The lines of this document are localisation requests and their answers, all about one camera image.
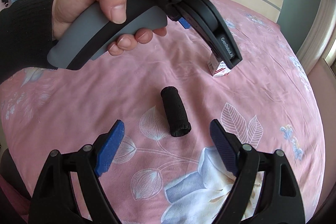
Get small white medicine box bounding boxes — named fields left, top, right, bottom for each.
left=207, top=53, right=231, bottom=77

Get black sleeved left forearm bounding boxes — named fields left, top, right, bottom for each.
left=0, top=0, right=56, bottom=83

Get person's left hand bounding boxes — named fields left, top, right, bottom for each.
left=51, top=0, right=168, bottom=57

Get black foam roll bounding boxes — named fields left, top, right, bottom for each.
left=161, top=86, right=191, bottom=138

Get pink floral bed sheet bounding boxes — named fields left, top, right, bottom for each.
left=1, top=0, right=325, bottom=223

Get cream curtain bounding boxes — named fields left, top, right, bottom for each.
left=296, top=0, right=335, bottom=75

